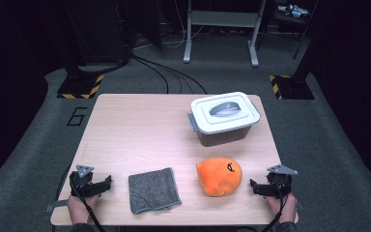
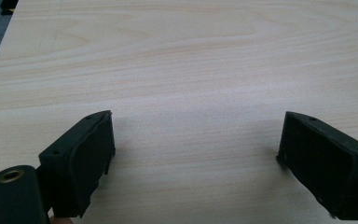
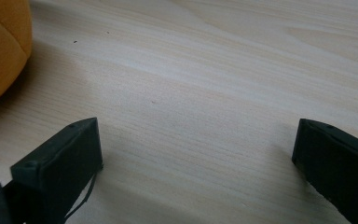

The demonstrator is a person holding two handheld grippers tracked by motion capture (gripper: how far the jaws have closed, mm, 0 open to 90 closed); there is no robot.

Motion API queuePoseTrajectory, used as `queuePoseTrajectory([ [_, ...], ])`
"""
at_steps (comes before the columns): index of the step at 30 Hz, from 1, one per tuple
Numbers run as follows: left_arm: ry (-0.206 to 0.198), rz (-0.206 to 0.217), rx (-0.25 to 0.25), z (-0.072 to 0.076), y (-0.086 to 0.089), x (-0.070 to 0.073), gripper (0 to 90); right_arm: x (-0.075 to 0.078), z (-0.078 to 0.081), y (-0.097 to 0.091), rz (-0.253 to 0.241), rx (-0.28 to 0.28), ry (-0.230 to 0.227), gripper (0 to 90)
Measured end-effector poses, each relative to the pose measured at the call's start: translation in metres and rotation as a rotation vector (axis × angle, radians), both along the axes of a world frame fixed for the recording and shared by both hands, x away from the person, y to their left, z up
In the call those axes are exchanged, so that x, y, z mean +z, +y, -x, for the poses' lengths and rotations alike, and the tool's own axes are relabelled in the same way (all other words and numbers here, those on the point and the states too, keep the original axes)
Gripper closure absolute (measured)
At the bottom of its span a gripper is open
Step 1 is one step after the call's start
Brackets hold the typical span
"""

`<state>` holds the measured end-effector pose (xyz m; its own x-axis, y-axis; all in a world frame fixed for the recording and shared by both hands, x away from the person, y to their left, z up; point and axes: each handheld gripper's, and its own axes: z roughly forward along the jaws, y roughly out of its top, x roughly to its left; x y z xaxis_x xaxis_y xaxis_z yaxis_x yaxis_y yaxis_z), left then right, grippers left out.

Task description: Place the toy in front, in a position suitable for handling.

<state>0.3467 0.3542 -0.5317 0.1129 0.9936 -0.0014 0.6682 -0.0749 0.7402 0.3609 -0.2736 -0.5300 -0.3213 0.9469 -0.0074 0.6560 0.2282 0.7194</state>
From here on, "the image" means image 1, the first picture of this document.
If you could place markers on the orange plush toy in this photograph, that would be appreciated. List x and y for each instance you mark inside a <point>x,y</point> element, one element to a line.
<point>217,179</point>

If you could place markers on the person's right hand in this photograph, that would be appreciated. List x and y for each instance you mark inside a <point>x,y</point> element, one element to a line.
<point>290,209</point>

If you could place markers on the dark curtain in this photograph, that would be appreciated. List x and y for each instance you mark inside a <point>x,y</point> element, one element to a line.
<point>9,80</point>
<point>354,80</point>

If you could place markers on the white metal table frame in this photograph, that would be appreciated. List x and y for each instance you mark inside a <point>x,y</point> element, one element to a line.
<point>222,18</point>

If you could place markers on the person's left hand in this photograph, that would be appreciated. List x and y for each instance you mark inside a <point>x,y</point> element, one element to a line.
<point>75,209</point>

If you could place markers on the dark shelf with small things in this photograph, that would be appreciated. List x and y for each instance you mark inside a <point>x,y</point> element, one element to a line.
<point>291,11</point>

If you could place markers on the black cabinet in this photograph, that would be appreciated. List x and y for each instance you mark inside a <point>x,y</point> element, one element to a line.
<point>99,29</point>

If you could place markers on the black striped stand base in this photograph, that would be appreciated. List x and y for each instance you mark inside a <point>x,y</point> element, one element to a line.
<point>294,88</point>
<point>77,87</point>

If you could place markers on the clear brown storage box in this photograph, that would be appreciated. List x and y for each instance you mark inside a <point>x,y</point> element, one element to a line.
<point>222,138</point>

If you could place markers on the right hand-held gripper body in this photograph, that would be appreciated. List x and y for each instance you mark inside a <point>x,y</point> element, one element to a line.
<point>285,182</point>

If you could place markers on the grey towel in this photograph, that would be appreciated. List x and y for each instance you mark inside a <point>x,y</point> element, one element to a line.
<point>153,190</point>

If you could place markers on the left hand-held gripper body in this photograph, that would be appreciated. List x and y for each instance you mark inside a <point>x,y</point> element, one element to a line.
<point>83,183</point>

